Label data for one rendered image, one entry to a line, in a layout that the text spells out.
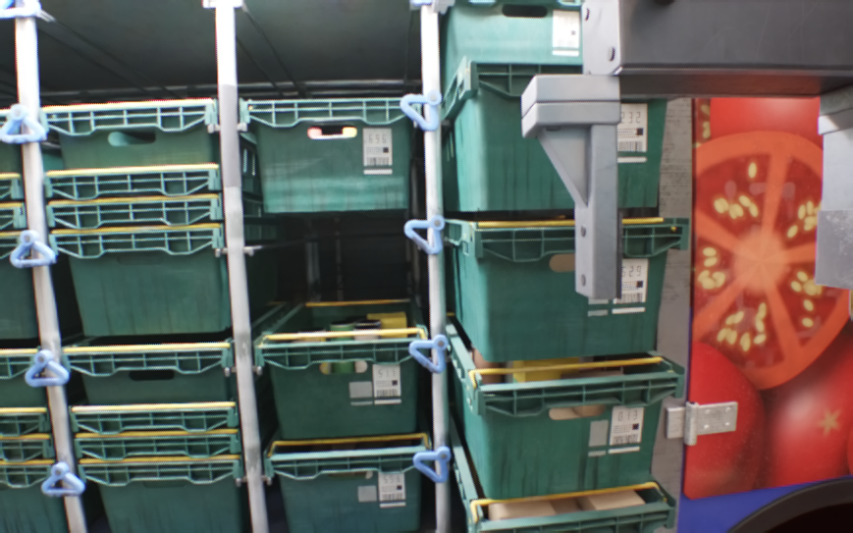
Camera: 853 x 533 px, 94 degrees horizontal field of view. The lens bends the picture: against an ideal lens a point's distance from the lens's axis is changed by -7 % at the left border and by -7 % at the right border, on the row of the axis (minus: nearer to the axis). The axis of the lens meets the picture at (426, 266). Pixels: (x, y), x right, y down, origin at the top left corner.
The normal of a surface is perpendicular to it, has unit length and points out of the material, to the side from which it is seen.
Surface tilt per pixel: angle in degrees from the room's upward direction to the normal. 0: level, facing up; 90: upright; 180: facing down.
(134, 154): 94
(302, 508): 98
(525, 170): 93
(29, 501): 94
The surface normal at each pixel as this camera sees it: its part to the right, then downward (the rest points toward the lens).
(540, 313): 0.08, 0.26
